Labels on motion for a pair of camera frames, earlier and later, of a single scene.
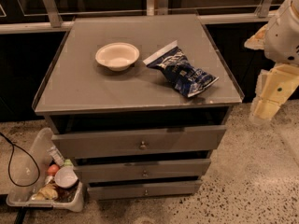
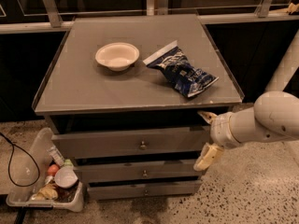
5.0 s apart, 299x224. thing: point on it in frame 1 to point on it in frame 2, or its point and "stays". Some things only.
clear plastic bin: [45, 178] stays
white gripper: [282, 38] to [220, 131]
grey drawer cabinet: [139, 104] stays
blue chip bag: [174, 62] stays
